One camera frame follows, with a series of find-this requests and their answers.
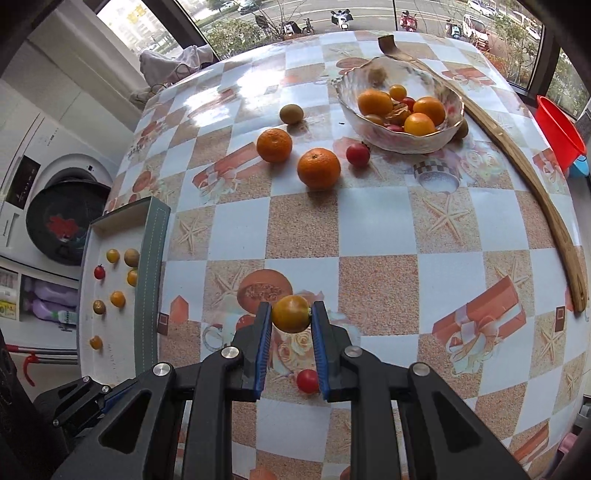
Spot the white washing machine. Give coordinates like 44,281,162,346
1,83,117,280

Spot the green kiwi fruit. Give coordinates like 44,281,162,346
280,104,304,125

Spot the yellow-green tomato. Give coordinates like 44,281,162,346
271,295,311,334

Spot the red plastic bucket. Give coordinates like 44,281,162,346
535,95,587,172

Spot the cloth pile by window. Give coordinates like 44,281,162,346
129,45,215,108

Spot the long wooden board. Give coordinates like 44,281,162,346
378,34,588,313

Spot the orange in bowl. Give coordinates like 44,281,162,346
356,89,394,117

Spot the white shallow box tray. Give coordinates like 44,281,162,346
77,197,170,386

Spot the orange mandarin on table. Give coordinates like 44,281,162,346
297,148,342,190

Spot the purple detergent bottle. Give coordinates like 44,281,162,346
32,280,78,307

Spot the patterned plastic tablecloth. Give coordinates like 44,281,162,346
108,32,590,478

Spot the brown kiwi near board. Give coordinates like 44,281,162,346
453,119,469,141

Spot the red cherry tomato on table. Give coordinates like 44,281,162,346
295,369,320,395

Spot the blue plastic basin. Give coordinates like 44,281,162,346
568,155,590,178

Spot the red cherry tomato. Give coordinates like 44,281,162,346
295,369,320,395
93,265,106,281

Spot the glass fruit bowl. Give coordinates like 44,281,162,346
332,56,465,154

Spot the red tomato near board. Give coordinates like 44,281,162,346
346,142,370,168

